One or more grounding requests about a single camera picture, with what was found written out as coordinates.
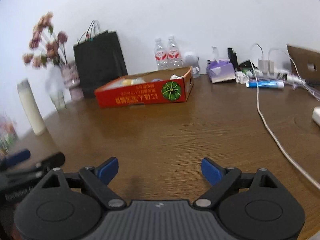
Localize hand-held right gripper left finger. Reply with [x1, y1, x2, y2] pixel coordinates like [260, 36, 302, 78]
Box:
[37, 157, 127, 209]

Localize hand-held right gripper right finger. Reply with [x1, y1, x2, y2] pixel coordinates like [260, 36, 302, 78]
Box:
[193, 157, 283, 209]

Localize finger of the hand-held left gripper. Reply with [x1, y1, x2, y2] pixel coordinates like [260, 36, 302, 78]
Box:
[0, 149, 31, 167]
[0, 152, 66, 182]

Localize red cardboard box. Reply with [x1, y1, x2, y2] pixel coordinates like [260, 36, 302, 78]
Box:
[94, 66, 194, 108]

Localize colourful packets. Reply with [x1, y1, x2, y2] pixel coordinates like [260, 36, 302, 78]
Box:
[0, 112, 19, 155]

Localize cream thermos bottle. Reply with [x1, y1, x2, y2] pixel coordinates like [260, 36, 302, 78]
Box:
[17, 79, 47, 136]

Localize clear glass cup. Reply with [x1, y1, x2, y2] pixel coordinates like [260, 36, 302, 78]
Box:
[49, 87, 67, 111]

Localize pink stone vase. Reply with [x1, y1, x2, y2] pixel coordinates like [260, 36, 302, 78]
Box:
[60, 64, 84, 100]

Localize white plastic case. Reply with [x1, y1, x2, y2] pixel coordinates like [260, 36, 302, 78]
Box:
[235, 71, 250, 84]

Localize purple tissue pack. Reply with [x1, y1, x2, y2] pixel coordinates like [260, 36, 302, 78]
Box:
[206, 46, 237, 83]

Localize blue and white tube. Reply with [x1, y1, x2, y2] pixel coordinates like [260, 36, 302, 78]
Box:
[246, 79, 285, 89]

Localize black paper bag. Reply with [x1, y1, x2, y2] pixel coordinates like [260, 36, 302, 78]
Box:
[73, 20, 128, 98]

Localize black cloth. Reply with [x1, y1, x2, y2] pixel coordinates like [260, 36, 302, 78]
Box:
[237, 60, 253, 70]

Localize white robot speaker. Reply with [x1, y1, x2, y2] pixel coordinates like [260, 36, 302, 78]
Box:
[184, 52, 201, 78]

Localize white charger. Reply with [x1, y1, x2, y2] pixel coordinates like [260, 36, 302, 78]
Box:
[257, 59, 275, 74]

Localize white adapter block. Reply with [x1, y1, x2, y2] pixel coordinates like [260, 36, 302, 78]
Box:
[312, 106, 320, 128]

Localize dried pink flowers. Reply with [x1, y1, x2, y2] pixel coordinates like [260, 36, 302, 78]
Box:
[22, 11, 68, 68]

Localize clear water bottle red label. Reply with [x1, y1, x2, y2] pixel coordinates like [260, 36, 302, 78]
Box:
[154, 38, 168, 71]
[166, 36, 181, 69]

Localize brown cardboard box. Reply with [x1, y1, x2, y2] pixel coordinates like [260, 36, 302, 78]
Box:
[286, 44, 320, 87]

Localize white cable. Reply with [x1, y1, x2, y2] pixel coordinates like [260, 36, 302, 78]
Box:
[250, 44, 320, 189]

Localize purple cable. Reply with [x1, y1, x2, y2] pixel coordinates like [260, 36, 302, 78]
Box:
[291, 81, 320, 102]

